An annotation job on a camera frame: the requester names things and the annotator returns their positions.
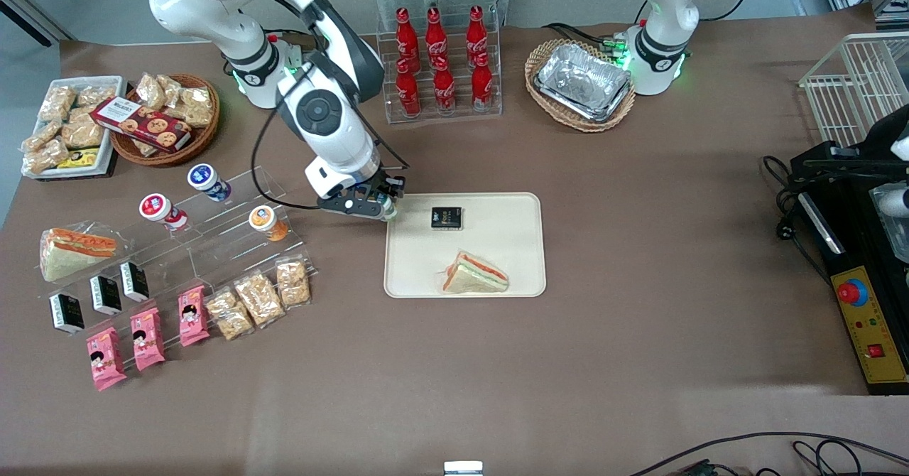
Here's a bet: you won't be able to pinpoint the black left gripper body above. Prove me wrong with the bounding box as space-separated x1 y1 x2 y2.
861 103 909 180

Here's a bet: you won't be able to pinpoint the orange cap gum bottle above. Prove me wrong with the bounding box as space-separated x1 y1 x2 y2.
249 205 290 242

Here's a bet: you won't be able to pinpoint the beige plastic tray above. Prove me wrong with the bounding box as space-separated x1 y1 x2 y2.
383 192 548 299

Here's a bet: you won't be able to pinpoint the blue cap gum bottle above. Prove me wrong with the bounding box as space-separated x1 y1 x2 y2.
187 163 233 203

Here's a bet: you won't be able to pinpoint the red cap gum bottle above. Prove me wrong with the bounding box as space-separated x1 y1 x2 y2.
139 193 189 232

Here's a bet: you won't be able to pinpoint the white rectangular snack tray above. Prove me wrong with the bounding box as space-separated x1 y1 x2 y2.
21 76 129 178

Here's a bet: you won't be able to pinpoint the black control box yellow panel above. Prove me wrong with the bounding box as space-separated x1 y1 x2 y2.
795 171 909 396

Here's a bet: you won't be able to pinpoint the clear acrylic bottle rack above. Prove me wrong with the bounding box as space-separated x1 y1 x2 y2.
375 0 504 125

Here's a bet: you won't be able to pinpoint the red cola bottle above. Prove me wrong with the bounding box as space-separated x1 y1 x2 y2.
466 5 489 65
425 8 448 68
396 58 421 118
432 55 457 114
396 7 420 72
472 51 494 112

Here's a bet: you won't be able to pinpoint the clear wrapped cracker packet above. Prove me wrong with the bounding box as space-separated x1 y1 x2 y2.
234 271 285 329
275 257 312 310
206 288 255 341

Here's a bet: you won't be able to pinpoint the small wrapped triangle sandwich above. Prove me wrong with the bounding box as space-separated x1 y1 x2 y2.
442 251 510 295

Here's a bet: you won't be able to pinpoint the clear acrylic tiered stand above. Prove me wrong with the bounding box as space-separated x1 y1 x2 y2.
36 166 318 343

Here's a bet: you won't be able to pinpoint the brown wicker snack basket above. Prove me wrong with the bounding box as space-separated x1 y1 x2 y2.
110 73 221 168

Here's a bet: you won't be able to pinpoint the light wicker oval basket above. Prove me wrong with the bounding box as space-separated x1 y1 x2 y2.
524 38 637 134

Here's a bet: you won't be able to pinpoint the pink snack packet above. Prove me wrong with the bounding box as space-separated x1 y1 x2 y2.
130 308 166 372
86 327 128 391
178 286 211 347

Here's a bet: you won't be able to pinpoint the stacked foil containers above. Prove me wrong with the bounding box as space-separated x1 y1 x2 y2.
534 43 633 123

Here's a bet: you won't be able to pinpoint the red cookie box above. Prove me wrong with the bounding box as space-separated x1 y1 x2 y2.
90 97 192 153

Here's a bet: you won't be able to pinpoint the small black white box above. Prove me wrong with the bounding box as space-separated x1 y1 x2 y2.
48 293 85 335
119 261 151 303
89 276 123 316

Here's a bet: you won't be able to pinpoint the yellow snack packet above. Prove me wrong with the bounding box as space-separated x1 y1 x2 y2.
55 148 100 170

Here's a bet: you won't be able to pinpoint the large wrapped triangle sandwich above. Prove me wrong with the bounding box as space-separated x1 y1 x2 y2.
39 227 119 283

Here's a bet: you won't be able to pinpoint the dark metal bar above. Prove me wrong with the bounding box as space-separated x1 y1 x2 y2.
0 0 73 48

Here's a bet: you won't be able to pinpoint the black control box cable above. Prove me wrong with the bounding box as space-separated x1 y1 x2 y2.
762 153 835 285

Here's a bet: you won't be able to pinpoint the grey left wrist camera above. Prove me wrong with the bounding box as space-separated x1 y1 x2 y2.
870 183 909 219

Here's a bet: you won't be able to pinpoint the white wire basket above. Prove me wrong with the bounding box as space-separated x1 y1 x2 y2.
799 32 909 150

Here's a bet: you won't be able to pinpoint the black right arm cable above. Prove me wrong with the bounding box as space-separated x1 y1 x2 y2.
251 64 410 211

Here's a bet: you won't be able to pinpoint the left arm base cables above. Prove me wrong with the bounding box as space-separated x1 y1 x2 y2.
543 21 629 54

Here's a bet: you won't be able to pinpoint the long black floor cable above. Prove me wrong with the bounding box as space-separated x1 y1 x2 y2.
628 431 909 476

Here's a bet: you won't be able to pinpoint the looped black floor cable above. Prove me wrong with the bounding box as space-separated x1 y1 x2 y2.
792 439 909 476

